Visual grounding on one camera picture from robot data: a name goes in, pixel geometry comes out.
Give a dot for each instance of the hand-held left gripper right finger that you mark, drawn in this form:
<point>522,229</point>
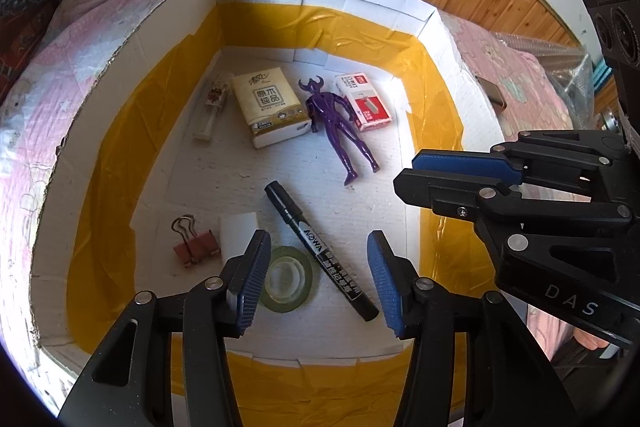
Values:
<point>385,282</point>

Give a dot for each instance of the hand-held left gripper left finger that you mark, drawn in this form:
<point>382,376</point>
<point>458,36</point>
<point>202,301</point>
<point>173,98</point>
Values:
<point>252,282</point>

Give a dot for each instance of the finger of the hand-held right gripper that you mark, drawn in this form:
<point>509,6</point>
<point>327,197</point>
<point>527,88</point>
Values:
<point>440,192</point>
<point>465,163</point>

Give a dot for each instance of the white eraser block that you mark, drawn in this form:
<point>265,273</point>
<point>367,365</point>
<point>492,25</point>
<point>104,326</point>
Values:
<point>237,232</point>

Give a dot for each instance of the clear tape roll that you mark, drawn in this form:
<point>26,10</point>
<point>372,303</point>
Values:
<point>305,292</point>

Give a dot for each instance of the pink binder clip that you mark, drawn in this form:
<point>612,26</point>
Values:
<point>200,247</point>

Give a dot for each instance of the black marker pen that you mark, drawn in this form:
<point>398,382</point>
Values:
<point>310,237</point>

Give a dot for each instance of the white foam box yellow tape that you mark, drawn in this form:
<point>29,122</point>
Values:
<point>235,177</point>

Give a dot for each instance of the purple toy figure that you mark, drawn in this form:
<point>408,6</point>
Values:
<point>332,117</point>

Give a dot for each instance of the small clear patterned bottle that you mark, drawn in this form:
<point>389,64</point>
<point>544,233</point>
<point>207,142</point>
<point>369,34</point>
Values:
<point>212,107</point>

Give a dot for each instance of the person's right hand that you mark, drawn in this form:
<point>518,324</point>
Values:
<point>595,343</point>

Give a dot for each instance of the small brown box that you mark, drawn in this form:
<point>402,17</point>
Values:
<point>492,94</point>

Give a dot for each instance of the red white staple box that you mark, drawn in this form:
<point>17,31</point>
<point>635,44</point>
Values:
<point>367,104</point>

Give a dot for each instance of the clear plastic bag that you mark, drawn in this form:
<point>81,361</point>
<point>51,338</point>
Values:
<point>565,77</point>

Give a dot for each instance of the teal plastic item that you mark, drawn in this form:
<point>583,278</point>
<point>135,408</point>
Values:
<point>602,72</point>

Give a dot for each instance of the beige tissue pack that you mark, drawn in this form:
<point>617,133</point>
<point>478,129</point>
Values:
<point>270,107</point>

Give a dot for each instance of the pink printed blanket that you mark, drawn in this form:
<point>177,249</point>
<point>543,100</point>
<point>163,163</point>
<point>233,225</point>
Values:
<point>75,57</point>

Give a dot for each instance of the wall poster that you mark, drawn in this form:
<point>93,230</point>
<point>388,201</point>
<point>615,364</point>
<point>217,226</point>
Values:
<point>20,37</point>

